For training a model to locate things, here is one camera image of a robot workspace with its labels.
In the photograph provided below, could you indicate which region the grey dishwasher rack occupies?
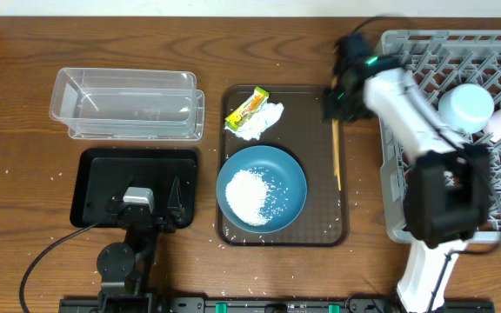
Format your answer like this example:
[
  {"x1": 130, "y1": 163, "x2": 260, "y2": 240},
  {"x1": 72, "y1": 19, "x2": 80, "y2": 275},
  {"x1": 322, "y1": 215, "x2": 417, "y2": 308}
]
[{"x1": 376, "y1": 30, "x2": 501, "y2": 243}]

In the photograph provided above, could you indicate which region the wooden chopstick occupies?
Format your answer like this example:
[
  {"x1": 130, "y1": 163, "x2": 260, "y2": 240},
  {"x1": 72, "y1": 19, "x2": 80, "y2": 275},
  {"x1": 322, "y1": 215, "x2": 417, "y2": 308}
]
[
  {"x1": 331, "y1": 119, "x2": 339, "y2": 176},
  {"x1": 331, "y1": 119, "x2": 342, "y2": 190}
]

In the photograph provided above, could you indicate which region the yellow green snack wrapper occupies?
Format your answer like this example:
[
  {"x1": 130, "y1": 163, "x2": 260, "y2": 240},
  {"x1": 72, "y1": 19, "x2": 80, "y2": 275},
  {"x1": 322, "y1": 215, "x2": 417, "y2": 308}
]
[{"x1": 224, "y1": 87, "x2": 270, "y2": 131}]

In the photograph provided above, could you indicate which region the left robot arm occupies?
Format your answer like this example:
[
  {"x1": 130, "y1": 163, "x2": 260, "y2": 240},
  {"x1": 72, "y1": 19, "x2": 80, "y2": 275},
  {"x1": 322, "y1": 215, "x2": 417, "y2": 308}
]
[{"x1": 93, "y1": 177, "x2": 190, "y2": 313}]

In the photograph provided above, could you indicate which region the dark brown serving tray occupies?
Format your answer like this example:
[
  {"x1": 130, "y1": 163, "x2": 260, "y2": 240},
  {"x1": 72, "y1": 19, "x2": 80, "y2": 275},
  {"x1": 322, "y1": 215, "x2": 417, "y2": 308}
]
[{"x1": 216, "y1": 85, "x2": 349, "y2": 247}]

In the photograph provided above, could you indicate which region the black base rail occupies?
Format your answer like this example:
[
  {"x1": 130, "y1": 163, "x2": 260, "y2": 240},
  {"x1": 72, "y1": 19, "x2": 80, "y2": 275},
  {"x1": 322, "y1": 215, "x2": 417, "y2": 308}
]
[{"x1": 58, "y1": 297, "x2": 496, "y2": 313}]

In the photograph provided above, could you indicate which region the pile of white rice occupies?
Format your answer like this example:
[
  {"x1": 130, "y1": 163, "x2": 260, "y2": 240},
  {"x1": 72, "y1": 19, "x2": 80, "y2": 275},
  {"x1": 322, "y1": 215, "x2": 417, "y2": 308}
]
[{"x1": 225, "y1": 170, "x2": 271, "y2": 226}]

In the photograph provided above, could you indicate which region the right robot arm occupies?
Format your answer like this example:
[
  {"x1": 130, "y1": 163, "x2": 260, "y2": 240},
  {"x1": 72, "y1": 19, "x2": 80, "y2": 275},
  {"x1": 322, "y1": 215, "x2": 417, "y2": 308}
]
[{"x1": 324, "y1": 32, "x2": 492, "y2": 312}]

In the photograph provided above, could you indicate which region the dark blue plate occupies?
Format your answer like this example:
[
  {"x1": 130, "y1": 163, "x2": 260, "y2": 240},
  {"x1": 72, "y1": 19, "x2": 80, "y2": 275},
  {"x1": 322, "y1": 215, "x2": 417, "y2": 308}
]
[{"x1": 216, "y1": 145, "x2": 308, "y2": 234}]

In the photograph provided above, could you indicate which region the light blue bowl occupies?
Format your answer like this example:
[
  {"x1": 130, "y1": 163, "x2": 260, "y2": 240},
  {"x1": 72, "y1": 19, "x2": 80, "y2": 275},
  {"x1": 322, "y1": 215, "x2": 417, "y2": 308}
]
[{"x1": 438, "y1": 83, "x2": 494, "y2": 134}]

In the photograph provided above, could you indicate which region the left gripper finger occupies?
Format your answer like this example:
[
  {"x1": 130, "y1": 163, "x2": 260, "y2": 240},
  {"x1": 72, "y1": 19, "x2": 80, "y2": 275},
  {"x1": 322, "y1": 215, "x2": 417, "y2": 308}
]
[
  {"x1": 167, "y1": 176, "x2": 185, "y2": 222},
  {"x1": 111, "y1": 175, "x2": 134, "y2": 203}
]

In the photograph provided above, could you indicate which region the black plastic tray bin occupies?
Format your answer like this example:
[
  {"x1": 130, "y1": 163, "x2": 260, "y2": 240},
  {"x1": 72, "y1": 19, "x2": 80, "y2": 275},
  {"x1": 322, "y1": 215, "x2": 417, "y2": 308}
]
[{"x1": 70, "y1": 148, "x2": 197, "y2": 229}]

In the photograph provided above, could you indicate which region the crumpled white tissue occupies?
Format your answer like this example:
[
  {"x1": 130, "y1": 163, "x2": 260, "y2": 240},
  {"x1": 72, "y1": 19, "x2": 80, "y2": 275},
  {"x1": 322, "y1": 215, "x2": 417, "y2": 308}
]
[{"x1": 224, "y1": 103, "x2": 284, "y2": 141}]

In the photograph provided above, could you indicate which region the clear plastic bin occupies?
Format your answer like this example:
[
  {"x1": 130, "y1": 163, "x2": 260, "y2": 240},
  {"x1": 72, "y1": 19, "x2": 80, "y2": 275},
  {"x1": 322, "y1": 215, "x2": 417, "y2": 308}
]
[{"x1": 49, "y1": 68, "x2": 197, "y2": 139}]

